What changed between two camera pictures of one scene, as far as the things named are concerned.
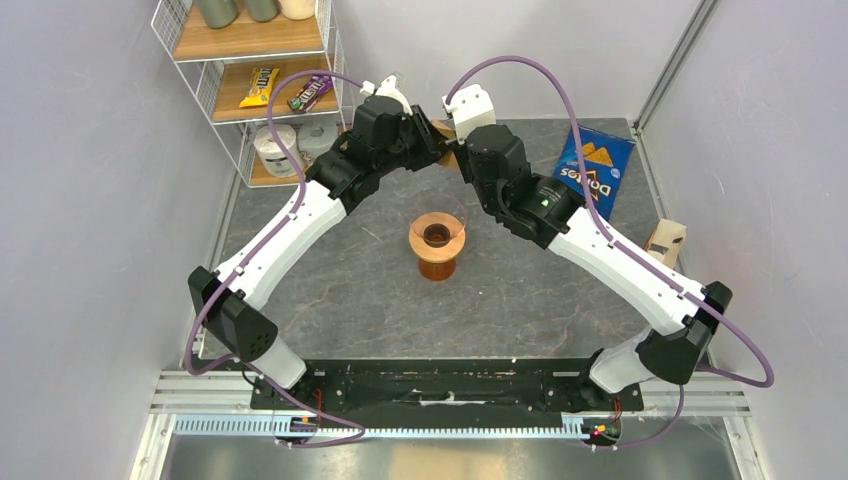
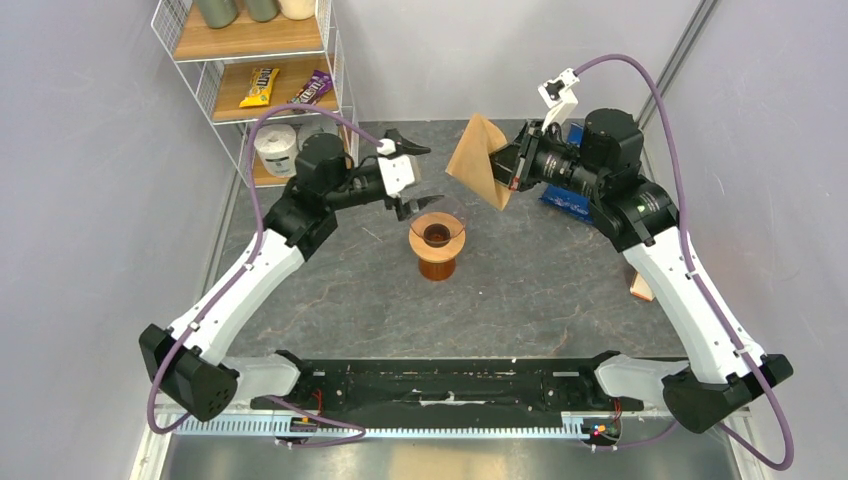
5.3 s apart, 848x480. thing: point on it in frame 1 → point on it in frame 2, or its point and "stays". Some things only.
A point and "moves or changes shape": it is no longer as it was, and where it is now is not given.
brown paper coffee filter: (447, 127) moves or changes shape
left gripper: (430, 140) → (411, 207)
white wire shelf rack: (269, 74) stays
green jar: (218, 13) stays
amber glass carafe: (436, 271) stays
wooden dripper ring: (431, 254) stays
